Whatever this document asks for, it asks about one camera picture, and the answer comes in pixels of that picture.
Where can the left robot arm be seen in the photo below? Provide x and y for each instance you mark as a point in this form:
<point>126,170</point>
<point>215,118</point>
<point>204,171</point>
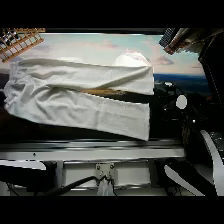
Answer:
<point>23,175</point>

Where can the white pants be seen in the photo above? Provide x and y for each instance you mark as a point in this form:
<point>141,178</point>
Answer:
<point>76,106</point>

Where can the silver frame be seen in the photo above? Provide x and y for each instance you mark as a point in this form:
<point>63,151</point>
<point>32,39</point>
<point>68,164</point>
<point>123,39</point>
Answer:
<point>100,151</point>

